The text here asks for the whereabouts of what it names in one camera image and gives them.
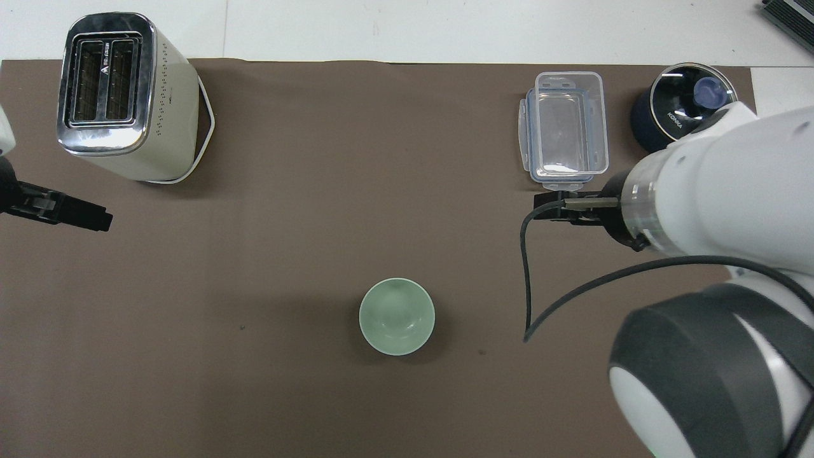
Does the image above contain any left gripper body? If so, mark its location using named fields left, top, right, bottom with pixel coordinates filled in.
left=0, top=156, right=62, bottom=225

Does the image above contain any white toaster cable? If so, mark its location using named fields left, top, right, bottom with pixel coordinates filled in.
left=141, top=75, right=216, bottom=186

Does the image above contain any cream and silver toaster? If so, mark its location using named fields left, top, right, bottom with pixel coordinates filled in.
left=56, top=11, right=202, bottom=184

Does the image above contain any dark blue round appliance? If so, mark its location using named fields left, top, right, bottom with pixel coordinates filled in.
left=630, top=62, right=740, bottom=154

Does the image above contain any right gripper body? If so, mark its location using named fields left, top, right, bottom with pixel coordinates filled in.
left=561, top=170, right=651, bottom=253

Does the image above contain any dark grey ribbed device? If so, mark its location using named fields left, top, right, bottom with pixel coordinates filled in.
left=761, top=0, right=814, bottom=53

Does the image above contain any clear plastic container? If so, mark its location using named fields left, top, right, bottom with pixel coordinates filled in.
left=534, top=71, right=611, bottom=179

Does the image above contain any green bowl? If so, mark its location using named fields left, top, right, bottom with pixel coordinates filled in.
left=359, top=277, right=437, bottom=357

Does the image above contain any black cable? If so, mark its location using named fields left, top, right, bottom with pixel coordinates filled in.
left=520, top=197, right=814, bottom=345

